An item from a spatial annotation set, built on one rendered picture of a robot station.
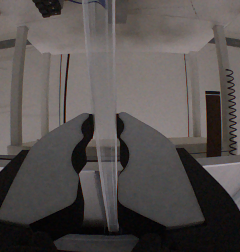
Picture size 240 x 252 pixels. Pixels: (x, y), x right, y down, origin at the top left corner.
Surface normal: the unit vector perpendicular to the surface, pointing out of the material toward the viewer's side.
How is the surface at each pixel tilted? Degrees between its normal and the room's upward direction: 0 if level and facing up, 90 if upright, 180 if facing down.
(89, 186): 46
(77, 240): 136
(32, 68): 90
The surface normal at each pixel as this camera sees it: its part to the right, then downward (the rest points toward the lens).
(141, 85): 0.02, 0.00
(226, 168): 0.03, 0.69
